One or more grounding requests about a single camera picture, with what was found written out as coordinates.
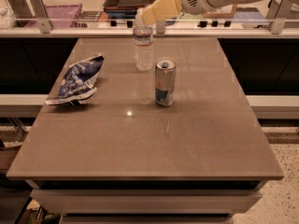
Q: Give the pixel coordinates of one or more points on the silver blue energy drink can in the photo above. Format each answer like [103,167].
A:
[165,76]

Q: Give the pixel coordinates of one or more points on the right metal railing bracket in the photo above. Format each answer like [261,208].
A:
[278,13]

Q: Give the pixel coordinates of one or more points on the left metal railing bracket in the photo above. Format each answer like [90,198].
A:
[39,11]

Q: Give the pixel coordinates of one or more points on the brown cardboard box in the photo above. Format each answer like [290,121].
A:
[222,12]

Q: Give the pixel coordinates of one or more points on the blue white chip bag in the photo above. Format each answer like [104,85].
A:
[78,84]

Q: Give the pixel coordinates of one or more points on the metal railing bracket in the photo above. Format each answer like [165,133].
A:
[39,11]
[278,13]
[160,27]

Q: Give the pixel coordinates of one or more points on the purple plastic crate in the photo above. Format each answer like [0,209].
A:
[62,16]

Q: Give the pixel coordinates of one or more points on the clear plastic water bottle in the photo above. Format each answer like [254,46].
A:
[143,40]

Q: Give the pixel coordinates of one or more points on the middle metal railing bracket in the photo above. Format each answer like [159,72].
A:
[160,27]

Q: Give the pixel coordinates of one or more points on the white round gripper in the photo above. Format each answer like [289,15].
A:
[161,9]

